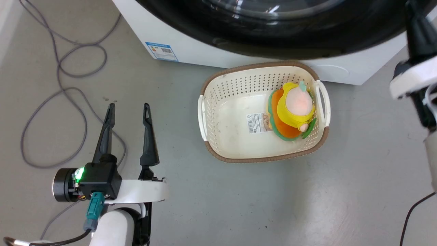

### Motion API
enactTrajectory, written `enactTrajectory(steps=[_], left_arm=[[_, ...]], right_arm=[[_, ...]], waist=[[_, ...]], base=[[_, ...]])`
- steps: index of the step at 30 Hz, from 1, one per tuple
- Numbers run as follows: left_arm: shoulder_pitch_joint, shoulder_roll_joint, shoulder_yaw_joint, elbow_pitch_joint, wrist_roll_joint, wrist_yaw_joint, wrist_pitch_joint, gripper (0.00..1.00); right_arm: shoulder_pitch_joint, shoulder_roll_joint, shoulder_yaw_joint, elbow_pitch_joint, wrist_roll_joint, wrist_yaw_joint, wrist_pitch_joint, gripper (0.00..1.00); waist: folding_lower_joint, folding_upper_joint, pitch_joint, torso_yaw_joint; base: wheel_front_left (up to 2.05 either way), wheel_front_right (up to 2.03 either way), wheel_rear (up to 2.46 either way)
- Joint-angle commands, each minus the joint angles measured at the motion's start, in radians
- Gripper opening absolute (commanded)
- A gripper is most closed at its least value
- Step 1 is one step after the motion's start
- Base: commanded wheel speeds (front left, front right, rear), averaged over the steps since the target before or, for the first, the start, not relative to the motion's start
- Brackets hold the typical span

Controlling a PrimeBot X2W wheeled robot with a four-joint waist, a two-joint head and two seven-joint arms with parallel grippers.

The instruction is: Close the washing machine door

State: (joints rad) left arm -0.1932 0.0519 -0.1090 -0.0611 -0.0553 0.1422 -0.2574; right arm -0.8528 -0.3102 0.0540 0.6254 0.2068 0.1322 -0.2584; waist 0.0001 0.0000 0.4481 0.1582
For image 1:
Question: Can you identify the white washing machine body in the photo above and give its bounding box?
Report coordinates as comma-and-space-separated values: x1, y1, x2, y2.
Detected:
112, 0, 410, 86

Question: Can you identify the yellow orange plush toy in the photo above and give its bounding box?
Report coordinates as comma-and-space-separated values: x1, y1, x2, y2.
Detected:
267, 81, 318, 142

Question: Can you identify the white barcode sticker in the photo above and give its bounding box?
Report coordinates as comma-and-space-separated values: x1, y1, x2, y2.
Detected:
246, 112, 271, 134

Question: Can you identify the blue white energy label sticker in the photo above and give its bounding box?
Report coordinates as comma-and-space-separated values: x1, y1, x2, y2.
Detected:
145, 41, 179, 62

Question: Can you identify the round white filter cover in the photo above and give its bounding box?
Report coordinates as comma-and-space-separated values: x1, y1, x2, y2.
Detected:
308, 65, 351, 83

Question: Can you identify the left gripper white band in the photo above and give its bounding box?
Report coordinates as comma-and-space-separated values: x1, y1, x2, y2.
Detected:
92, 103, 169, 205

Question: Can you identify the black round washing machine door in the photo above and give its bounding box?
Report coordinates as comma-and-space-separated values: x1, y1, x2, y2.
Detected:
135, 0, 437, 60

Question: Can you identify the teal connector black cable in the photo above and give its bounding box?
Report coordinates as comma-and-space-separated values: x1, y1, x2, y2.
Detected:
3, 192, 105, 246

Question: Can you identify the cream perforated laundry basket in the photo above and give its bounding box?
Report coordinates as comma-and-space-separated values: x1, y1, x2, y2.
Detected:
197, 61, 331, 163

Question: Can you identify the thin black cable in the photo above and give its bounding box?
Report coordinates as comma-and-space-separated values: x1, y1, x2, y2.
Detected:
399, 192, 437, 246

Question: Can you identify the grey floor cable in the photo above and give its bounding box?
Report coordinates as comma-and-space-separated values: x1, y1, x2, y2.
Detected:
19, 0, 127, 241

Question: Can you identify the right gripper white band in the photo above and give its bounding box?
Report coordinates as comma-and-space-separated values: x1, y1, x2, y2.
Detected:
390, 0, 437, 130

